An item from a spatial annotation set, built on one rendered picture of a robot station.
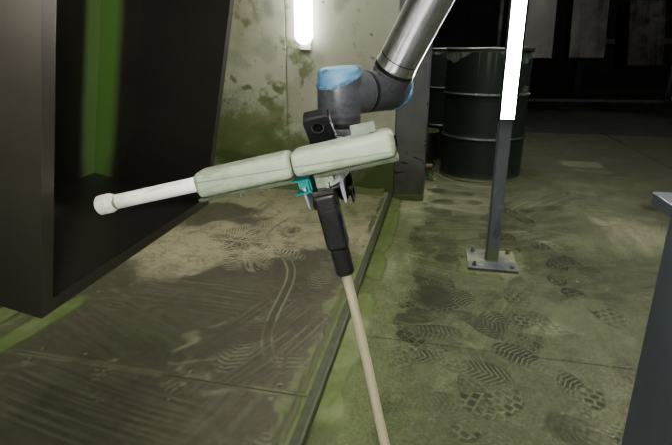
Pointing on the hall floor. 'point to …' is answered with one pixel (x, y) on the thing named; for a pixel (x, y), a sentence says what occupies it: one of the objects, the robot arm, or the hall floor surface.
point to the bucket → (431, 144)
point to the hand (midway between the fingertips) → (318, 179)
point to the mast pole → (498, 189)
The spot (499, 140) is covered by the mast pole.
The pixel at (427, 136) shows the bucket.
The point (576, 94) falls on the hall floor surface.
